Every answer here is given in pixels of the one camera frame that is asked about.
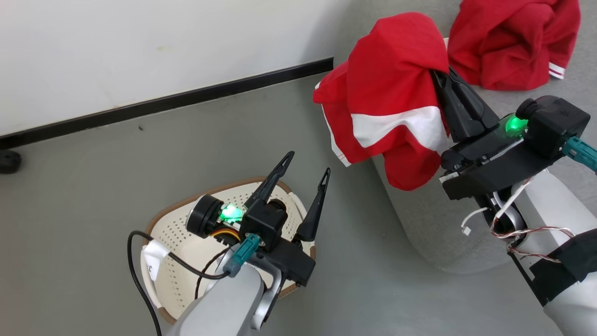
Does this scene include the white wire with connector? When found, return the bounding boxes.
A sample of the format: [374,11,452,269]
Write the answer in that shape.
[460,207,489,237]

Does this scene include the red garment with white panel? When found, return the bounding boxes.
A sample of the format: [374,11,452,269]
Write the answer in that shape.
[312,12,456,192]

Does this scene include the red garment with striped trim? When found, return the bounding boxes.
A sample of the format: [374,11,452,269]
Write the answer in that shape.
[446,0,582,92]

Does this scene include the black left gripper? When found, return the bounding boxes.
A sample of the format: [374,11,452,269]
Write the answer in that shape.
[186,150,332,288]

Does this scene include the black wall baseboard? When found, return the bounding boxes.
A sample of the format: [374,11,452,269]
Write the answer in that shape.
[0,57,334,150]

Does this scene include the black caster wheel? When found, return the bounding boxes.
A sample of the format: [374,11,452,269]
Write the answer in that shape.
[0,150,23,175]

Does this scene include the beige perforated plastic laundry basket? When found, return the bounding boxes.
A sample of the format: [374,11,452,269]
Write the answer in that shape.
[140,176,317,325]

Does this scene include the red white twisted wires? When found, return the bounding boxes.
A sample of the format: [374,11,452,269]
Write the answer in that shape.
[489,176,577,263]

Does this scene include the white paper cable tag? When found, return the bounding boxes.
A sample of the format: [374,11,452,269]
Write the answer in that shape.
[142,240,172,281]

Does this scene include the grey fabric sofa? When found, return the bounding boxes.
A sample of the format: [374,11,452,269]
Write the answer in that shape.
[326,0,597,274]

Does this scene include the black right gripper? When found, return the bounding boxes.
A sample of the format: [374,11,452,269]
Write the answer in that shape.
[430,67,568,202]

